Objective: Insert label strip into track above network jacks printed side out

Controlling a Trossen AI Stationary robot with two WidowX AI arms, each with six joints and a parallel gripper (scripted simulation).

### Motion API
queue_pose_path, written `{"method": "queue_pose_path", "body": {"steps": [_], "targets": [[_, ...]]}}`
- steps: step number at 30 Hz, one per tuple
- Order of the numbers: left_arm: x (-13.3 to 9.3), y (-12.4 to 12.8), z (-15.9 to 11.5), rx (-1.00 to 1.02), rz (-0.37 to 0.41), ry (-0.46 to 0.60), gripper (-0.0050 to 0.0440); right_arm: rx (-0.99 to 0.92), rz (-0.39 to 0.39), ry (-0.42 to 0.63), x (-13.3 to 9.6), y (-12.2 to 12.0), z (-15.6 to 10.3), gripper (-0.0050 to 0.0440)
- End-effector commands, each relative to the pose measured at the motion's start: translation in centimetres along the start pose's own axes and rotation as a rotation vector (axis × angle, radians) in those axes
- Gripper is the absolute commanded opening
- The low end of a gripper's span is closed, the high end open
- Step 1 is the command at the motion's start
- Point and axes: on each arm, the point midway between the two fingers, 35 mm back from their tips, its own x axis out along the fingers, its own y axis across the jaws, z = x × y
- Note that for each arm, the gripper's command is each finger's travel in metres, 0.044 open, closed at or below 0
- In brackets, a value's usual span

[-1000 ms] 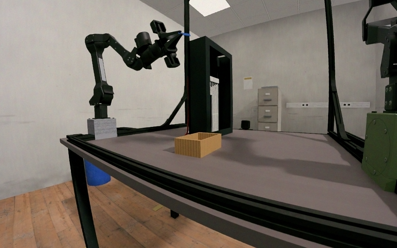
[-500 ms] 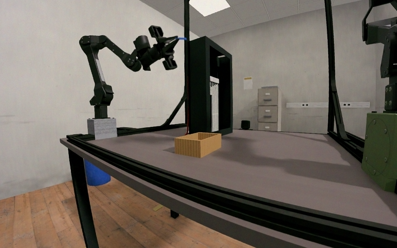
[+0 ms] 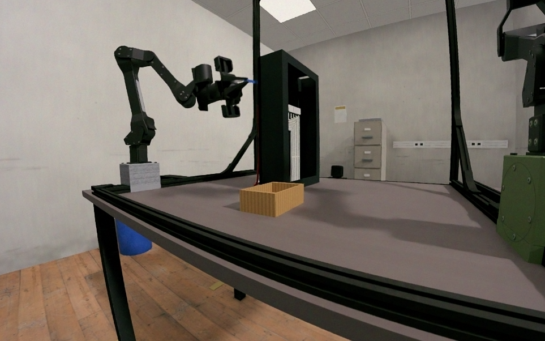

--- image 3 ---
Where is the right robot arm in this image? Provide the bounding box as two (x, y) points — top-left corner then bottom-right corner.
(114, 45), (213, 164)

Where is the black rack frame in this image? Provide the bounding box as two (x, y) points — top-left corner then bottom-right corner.
(260, 49), (320, 187)

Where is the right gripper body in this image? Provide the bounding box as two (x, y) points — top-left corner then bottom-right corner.
(205, 56), (241, 119)

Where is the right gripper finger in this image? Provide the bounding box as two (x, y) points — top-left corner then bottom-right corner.
(224, 82), (249, 100)
(222, 73), (248, 84)

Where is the tan open box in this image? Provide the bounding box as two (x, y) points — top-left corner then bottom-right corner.
(239, 182), (304, 218)

